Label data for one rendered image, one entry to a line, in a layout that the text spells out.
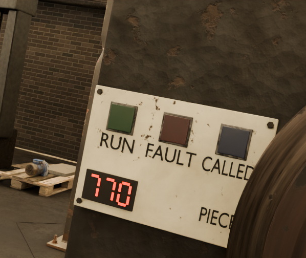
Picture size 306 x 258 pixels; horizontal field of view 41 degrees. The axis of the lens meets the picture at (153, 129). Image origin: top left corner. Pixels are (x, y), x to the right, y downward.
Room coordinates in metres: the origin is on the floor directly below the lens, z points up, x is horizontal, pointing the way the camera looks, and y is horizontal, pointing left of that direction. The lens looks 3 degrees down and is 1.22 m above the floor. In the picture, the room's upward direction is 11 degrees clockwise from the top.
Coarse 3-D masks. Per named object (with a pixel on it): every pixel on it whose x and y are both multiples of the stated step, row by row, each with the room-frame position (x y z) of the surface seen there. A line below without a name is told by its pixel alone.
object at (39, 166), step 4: (36, 160) 4.78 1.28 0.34; (40, 160) 4.81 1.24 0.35; (44, 160) 4.97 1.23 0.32; (28, 164) 4.70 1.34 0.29; (32, 164) 4.70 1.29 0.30; (36, 164) 4.79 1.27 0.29; (40, 164) 4.84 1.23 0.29; (44, 164) 4.88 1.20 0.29; (28, 168) 4.70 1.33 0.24; (32, 168) 4.72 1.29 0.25; (36, 168) 4.71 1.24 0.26; (40, 168) 4.79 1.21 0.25; (44, 168) 4.88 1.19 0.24; (48, 168) 4.96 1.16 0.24; (28, 172) 4.74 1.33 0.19; (32, 172) 4.72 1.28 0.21; (36, 172) 4.71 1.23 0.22; (40, 172) 4.82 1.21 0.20; (44, 172) 4.88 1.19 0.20; (44, 176) 4.91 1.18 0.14
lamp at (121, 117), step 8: (112, 104) 0.58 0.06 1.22; (112, 112) 0.58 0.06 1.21; (120, 112) 0.58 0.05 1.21; (128, 112) 0.57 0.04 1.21; (112, 120) 0.58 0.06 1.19; (120, 120) 0.58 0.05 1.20; (128, 120) 0.57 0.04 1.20; (112, 128) 0.58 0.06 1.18; (120, 128) 0.58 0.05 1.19; (128, 128) 0.57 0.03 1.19
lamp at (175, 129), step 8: (168, 120) 0.56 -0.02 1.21; (176, 120) 0.55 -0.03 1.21; (184, 120) 0.55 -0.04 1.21; (168, 128) 0.56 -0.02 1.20; (176, 128) 0.55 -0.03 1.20; (184, 128) 0.55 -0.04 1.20; (168, 136) 0.56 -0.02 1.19; (176, 136) 0.55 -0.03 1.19; (184, 136) 0.55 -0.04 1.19; (184, 144) 0.55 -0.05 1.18
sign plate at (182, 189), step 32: (96, 96) 0.59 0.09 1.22; (128, 96) 0.58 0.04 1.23; (96, 128) 0.59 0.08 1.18; (160, 128) 0.57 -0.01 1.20; (192, 128) 0.55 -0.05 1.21; (256, 128) 0.53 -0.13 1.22; (96, 160) 0.59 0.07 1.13; (128, 160) 0.58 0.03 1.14; (160, 160) 0.56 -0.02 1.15; (192, 160) 0.55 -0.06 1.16; (224, 160) 0.54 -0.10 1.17; (256, 160) 0.53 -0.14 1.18; (160, 192) 0.56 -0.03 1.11; (192, 192) 0.55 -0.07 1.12; (224, 192) 0.54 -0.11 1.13; (160, 224) 0.56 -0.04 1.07; (192, 224) 0.55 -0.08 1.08; (224, 224) 0.53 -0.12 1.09
